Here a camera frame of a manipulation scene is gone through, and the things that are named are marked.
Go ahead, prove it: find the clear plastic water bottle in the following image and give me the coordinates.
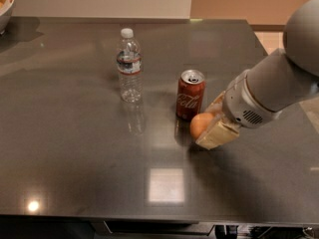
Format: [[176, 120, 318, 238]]
[[116, 28, 143, 103]]

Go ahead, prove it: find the red coke can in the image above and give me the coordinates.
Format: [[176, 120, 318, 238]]
[[176, 70, 205, 120]]

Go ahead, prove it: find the silver metal bowl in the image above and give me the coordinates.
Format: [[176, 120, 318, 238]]
[[0, 0, 15, 35]]

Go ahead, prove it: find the orange fruit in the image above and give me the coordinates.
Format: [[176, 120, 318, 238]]
[[189, 113, 214, 139]]

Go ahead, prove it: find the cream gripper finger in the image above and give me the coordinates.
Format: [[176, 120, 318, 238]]
[[195, 119, 240, 149], [204, 92, 224, 114]]

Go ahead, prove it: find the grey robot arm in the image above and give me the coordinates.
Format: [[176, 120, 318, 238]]
[[195, 0, 319, 149]]

